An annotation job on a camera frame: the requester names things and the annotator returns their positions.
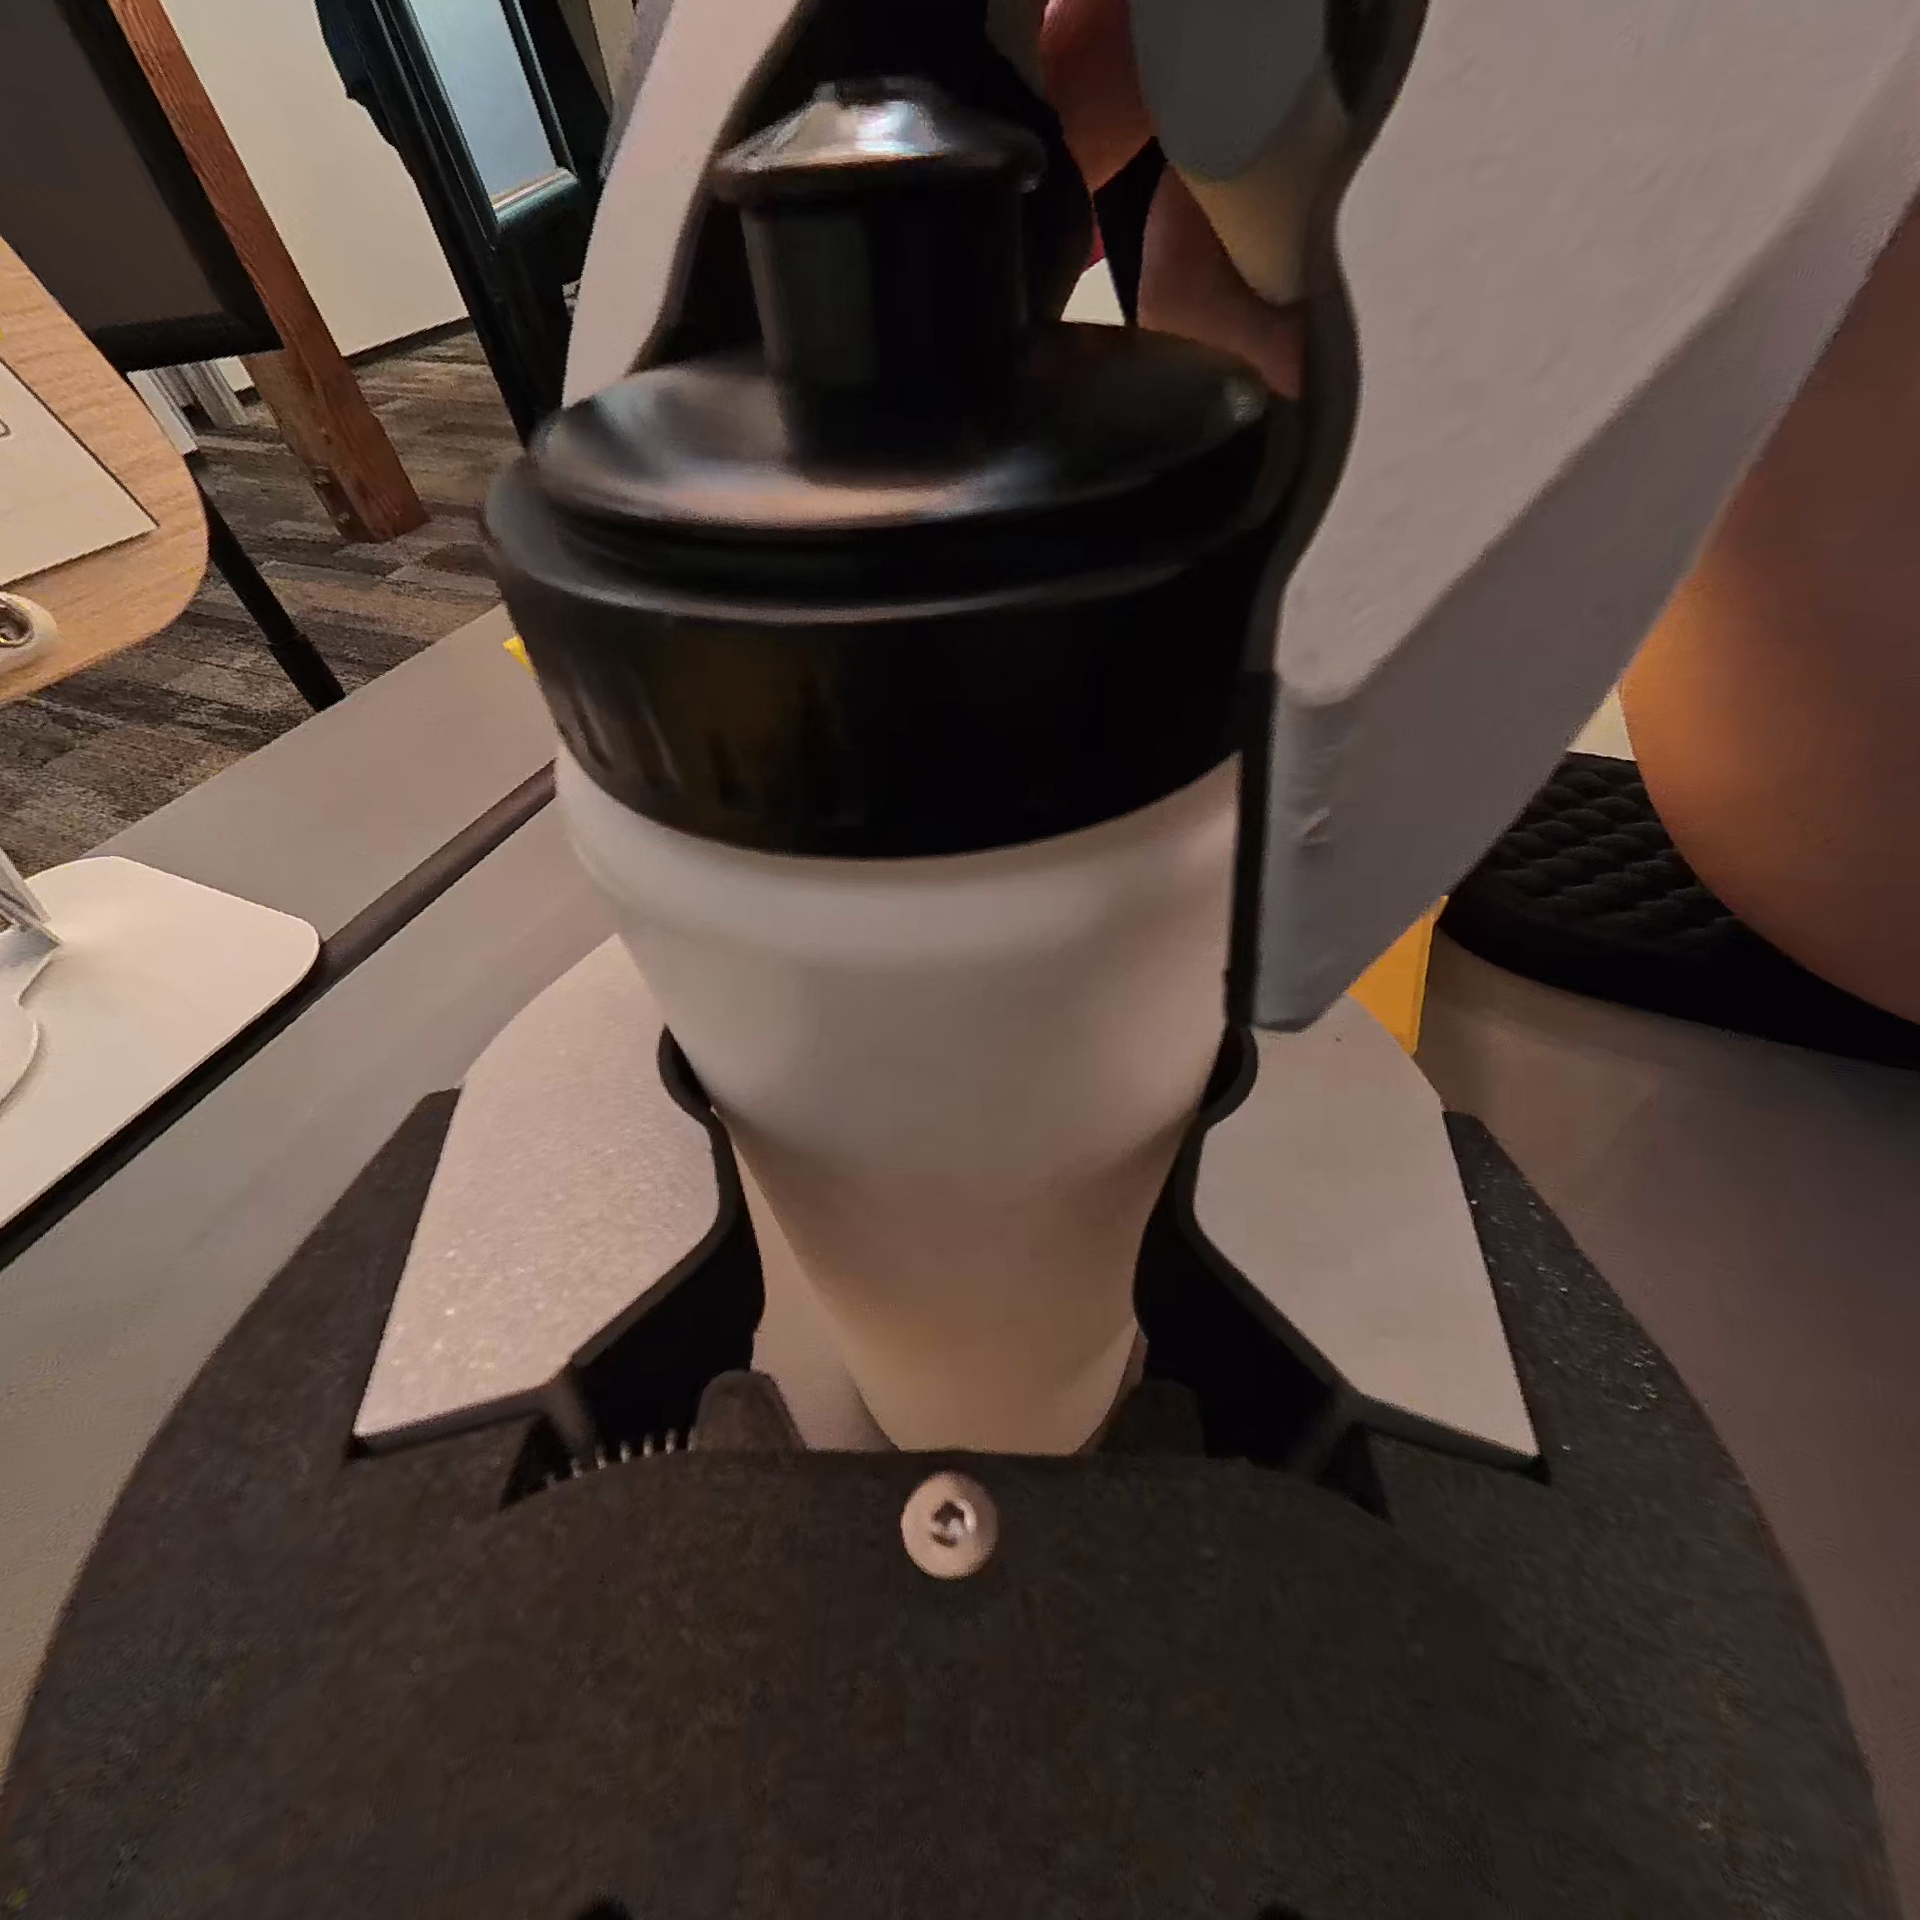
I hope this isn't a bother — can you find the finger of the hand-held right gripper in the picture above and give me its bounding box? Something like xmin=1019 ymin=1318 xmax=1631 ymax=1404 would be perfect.
xmin=1224 ymin=0 xmax=1920 ymax=1034
xmin=562 ymin=0 xmax=818 ymax=414

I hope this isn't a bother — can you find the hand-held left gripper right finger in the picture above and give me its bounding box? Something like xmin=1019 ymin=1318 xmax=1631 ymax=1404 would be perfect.
xmin=1178 ymin=993 xmax=1545 ymax=1469

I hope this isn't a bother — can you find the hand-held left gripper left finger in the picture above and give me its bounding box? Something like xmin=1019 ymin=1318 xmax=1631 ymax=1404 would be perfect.
xmin=350 ymin=930 xmax=745 ymax=1454

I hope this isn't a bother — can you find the yellow plastic bin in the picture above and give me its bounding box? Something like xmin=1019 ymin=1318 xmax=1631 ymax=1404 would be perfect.
xmin=1347 ymin=891 xmax=1446 ymax=1057

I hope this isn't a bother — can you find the white plastic bottle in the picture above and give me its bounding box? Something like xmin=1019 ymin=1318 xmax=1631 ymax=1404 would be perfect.
xmin=559 ymin=750 xmax=1279 ymax=1457

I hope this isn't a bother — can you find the black bottle lid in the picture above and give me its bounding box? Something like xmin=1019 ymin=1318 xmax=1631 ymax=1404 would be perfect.
xmin=480 ymin=75 xmax=1308 ymax=859

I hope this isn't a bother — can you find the person's right forearm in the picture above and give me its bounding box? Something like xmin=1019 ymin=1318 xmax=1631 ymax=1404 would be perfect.
xmin=1620 ymin=195 xmax=1920 ymax=1037

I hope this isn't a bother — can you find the person's right hand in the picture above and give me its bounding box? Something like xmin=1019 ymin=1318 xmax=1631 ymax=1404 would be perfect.
xmin=1041 ymin=0 xmax=1308 ymax=401

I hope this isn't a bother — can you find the dark framed glass door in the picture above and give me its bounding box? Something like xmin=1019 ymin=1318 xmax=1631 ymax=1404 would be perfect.
xmin=315 ymin=0 xmax=617 ymax=436

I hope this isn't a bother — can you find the wooden easel leg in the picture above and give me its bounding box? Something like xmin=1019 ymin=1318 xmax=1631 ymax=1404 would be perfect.
xmin=112 ymin=0 xmax=430 ymax=545

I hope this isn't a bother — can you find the black mesh wrist pad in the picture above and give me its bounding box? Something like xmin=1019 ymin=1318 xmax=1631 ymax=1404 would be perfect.
xmin=1438 ymin=750 xmax=1920 ymax=1069

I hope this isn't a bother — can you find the black framed board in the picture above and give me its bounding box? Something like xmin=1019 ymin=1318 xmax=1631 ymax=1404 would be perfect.
xmin=0 ymin=0 xmax=289 ymax=378

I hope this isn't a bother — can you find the black table leg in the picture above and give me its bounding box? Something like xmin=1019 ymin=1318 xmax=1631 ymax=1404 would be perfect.
xmin=192 ymin=486 xmax=348 ymax=713

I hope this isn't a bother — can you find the printed instruction sheet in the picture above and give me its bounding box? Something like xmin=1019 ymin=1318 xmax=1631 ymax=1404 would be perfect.
xmin=0 ymin=358 xmax=161 ymax=587

